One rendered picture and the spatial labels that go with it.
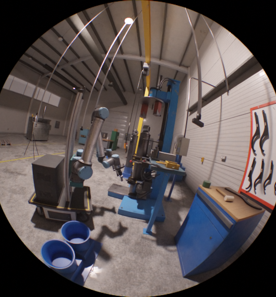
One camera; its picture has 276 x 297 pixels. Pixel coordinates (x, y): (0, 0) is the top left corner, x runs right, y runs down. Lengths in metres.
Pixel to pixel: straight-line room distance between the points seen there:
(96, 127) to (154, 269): 1.67
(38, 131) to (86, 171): 7.98
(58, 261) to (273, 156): 2.80
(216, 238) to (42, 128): 9.34
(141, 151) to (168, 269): 2.00
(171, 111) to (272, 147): 2.03
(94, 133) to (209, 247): 1.48
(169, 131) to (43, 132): 8.48
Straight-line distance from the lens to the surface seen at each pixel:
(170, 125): 2.14
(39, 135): 8.92
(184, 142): 2.38
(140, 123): 4.75
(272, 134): 2.10
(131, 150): 3.43
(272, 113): 2.20
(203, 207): 1.22
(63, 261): 1.26
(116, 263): 1.40
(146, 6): 2.84
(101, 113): 1.03
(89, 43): 6.22
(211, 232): 1.10
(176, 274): 1.51
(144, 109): 2.35
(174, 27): 6.47
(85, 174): 1.04
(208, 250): 1.14
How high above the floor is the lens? 1.29
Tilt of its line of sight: 4 degrees down
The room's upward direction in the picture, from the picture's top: 11 degrees clockwise
